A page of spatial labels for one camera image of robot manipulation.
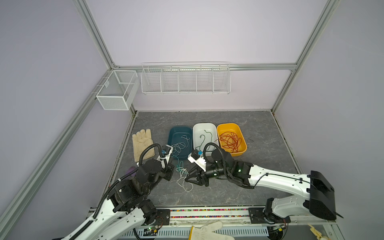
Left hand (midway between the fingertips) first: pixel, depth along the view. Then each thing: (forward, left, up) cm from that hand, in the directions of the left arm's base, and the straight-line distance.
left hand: (171, 160), depth 68 cm
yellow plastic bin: (+31, -40, -20) cm, 55 cm away
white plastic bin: (+28, -18, -20) cm, 39 cm away
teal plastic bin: (+26, -2, -22) cm, 34 cm away
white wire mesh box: (+55, +41, -3) cm, 68 cm away
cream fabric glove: (+28, +26, -24) cm, 45 cm away
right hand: (-8, -6, -2) cm, 11 cm away
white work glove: (-27, -14, -23) cm, 38 cm away
